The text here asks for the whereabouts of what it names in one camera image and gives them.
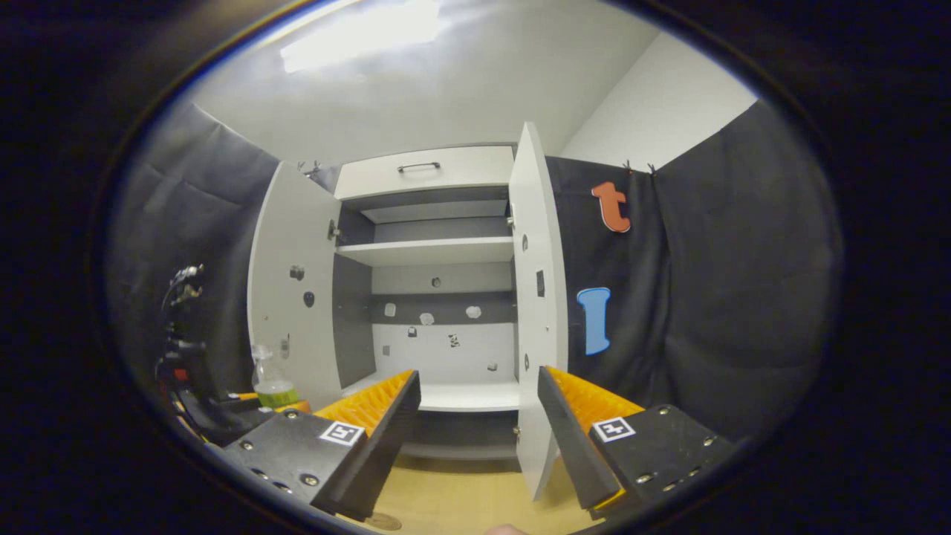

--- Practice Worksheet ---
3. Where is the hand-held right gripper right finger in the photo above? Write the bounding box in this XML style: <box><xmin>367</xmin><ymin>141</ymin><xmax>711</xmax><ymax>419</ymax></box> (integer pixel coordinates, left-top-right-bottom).
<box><xmin>536</xmin><ymin>366</ymin><xmax>736</xmax><ymax>521</ymax></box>

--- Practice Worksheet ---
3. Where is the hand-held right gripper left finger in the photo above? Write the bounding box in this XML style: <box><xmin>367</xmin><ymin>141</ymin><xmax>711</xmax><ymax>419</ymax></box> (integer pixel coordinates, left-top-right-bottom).
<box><xmin>221</xmin><ymin>369</ymin><xmax>421</xmax><ymax>522</ymax></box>

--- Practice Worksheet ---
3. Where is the clear bottle with green label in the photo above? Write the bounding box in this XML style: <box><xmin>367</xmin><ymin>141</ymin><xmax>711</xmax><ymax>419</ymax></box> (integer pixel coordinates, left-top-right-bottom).
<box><xmin>251</xmin><ymin>344</ymin><xmax>299</xmax><ymax>409</ymax></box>

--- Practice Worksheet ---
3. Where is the white cabinet door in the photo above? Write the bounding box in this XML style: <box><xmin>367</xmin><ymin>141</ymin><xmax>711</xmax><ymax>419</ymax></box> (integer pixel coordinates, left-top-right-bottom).
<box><xmin>508</xmin><ymin>121</ymin><xmax>570</xmax><ymax>501</ymax></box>
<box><xmin>247</xmin><ymin>160</ymin><xmax>344</xmax><ymax>411</ymax></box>

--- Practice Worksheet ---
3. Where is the white and grey cabinet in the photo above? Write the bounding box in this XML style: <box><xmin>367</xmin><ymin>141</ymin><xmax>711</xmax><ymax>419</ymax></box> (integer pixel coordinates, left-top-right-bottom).
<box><xmin>332</xmin><ymin>145</ymin><xmax>521</xmax><ymax>461</ymax></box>

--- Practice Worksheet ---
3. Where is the white cabinet shelf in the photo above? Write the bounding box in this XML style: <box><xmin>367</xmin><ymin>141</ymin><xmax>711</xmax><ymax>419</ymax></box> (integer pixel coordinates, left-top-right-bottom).
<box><xmin>336</xmin><ymin>236</ymin><xmax>515</xmax><ymax>267</ymax></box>
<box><xmin>342</xmin><ymin>372</ymin><xmax>519</xmax><ymax>412</ymax></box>

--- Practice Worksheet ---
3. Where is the white cabinet drawer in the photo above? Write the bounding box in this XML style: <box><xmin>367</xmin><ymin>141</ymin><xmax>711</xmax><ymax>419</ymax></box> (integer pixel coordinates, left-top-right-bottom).
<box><xmin>334</xmin><ymin>146</ymin><xmax>516</xmax><ymax>200</ymax></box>

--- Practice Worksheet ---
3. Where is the black backdrop cloth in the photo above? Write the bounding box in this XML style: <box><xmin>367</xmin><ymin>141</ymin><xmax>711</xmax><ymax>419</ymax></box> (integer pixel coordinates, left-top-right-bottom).
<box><xmin>108</xmin><ymin>100</ymin><xmax>844</xmax><ymax>447</ymax></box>

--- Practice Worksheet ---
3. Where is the ceiling light panel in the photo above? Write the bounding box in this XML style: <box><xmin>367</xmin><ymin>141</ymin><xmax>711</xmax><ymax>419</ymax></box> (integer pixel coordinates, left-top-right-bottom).
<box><xmin>279</xmin><ymin>4</ymin><xmax>447</xmax><ymax>75</ymax></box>

